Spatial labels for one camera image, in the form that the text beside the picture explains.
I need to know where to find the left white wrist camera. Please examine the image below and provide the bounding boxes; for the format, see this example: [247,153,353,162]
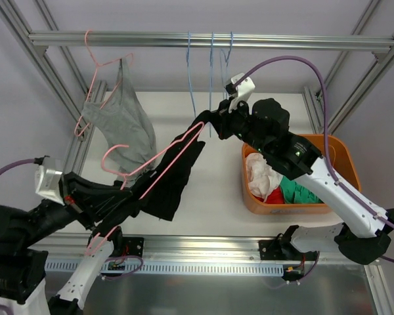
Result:
[35,156,64,205]

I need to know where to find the black tank top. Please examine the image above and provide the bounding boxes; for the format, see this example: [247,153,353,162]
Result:
[93,110,217,236]

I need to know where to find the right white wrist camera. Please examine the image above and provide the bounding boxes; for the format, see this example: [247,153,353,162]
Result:
[225,73,255,113]

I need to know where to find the aluminium hanging rail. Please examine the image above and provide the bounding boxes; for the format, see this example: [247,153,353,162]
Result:
[28,31,394,53]

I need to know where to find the aluminium frame posts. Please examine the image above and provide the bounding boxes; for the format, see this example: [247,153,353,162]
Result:
[0,0,394,138]

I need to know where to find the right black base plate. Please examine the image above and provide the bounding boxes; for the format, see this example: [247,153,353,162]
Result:
[257,236,300,261]

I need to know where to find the green tank top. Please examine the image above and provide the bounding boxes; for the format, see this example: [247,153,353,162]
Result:
[280,177,322,204]

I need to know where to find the orange plastic basket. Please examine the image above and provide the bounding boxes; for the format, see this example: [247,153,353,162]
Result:
[242,136,361,215]

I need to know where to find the white tank top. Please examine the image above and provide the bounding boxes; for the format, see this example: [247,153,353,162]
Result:
[245,153,283,201]

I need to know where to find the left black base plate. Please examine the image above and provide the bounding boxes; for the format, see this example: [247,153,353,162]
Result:
[112,235,144,257]

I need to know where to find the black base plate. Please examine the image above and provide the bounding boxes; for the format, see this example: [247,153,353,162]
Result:
[257,236,300,261]
[112,235,144,257]

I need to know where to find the blue hanger of green top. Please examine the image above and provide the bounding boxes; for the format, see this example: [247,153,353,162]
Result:
[208,31,215,137]

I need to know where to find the blue hanger of white top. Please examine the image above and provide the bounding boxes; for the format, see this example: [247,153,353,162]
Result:
[186,31,197,118]

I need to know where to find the aluminium front rail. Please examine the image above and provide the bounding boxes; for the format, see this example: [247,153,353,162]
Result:
[35,232,380,263]

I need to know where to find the grey tank top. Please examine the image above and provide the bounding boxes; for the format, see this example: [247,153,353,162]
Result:
[82,58,156,173]

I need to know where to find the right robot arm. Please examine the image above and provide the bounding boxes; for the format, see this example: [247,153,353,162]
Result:
[212,98,394,265]

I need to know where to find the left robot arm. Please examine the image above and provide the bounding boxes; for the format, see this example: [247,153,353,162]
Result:
[0,173,139,314]

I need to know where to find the blue hanger of red top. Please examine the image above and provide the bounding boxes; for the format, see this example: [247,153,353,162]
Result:
[219,32,234,99]

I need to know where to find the red tank top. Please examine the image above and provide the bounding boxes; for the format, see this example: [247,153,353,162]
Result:
[264,187,285,205]

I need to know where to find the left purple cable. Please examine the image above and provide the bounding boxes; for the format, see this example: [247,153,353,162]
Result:
[0,159,42,315]

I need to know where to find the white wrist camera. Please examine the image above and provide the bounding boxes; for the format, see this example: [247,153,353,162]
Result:
[35,156,64,205]
[225,73,255,113]

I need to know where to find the white slotted cable duct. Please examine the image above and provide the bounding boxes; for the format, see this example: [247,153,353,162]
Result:
[45,261,285,276]

